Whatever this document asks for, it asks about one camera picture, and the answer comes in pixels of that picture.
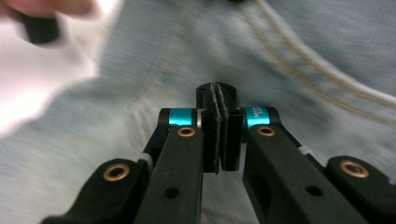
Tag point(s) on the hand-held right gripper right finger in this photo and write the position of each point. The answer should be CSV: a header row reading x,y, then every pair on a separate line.
x,y
280,174

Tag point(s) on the light blue denim skirt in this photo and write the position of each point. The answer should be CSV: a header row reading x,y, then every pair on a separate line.
x,y
155,62

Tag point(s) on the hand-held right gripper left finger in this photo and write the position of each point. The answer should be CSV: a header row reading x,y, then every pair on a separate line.
x,y
180,174

